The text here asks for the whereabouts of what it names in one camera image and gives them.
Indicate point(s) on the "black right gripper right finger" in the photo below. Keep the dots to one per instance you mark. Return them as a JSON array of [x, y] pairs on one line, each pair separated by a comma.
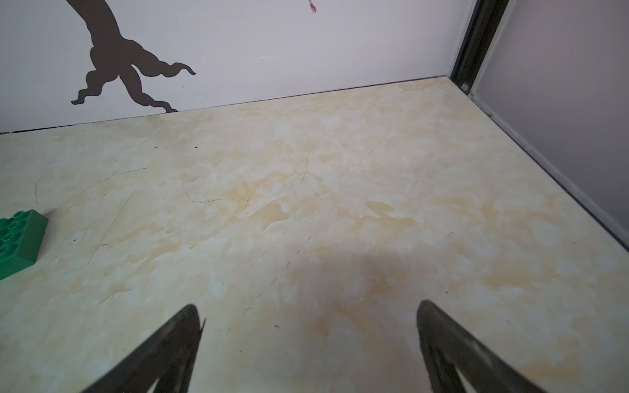
[[451, 353]]

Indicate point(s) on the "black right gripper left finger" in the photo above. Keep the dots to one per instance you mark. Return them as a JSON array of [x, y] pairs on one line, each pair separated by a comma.
[[163, 363]]

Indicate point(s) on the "dark green lego brick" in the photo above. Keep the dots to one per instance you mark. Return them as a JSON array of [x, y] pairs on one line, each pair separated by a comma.
[[21, 238]]

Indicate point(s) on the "black corner frame post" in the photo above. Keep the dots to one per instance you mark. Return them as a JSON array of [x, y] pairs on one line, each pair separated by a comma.
[[484, 22]]

